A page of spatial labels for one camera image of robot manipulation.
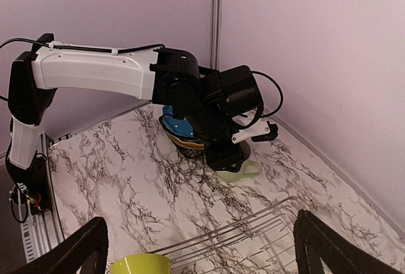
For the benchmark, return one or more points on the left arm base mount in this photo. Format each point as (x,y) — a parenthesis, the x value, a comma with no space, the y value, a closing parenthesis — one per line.
(33,183)

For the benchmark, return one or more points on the left aluminium frame post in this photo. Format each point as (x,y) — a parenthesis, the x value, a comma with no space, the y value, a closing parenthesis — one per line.
(215,38)

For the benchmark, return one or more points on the wire dish rack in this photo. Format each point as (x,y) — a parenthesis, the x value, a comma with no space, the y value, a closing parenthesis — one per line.
(262,242)

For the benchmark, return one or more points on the blue dotted plate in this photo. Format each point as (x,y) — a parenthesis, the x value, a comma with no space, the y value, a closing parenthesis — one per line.
(181,129)

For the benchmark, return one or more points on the lime green bowl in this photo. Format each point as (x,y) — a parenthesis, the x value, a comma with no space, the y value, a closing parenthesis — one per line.
(142,263)

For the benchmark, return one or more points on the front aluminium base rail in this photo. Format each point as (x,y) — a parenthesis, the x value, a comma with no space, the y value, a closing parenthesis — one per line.
(42,230)

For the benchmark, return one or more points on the black floral square plate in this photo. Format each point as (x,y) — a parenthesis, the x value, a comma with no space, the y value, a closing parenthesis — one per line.
(190,153)

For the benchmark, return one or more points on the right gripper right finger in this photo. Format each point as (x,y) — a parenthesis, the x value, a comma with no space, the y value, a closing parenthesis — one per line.
(316,245)

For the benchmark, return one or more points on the pale green mug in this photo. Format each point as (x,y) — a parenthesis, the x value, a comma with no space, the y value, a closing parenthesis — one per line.
(248,169)

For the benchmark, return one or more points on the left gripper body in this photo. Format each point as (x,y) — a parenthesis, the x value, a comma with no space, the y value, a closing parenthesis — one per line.
(224,156)

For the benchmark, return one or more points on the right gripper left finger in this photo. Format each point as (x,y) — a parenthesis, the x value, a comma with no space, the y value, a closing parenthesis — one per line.
(84,251)

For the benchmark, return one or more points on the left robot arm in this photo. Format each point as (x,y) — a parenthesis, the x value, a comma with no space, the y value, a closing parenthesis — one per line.
(223,108)

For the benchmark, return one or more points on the yellow dotted plate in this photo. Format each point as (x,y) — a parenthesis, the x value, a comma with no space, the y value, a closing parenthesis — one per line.
(186,144)

